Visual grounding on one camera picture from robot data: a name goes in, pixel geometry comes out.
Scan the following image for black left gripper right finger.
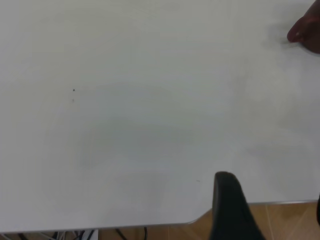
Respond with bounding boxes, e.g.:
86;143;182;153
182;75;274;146
315;193;320;226

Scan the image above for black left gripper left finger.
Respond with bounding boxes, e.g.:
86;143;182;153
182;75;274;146
208;171;266;240

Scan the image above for black cable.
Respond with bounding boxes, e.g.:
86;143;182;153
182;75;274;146
136;226;149;240
114;227;130;240

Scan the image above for red ceramic cup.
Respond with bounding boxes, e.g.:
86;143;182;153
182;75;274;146
286;0;320;55

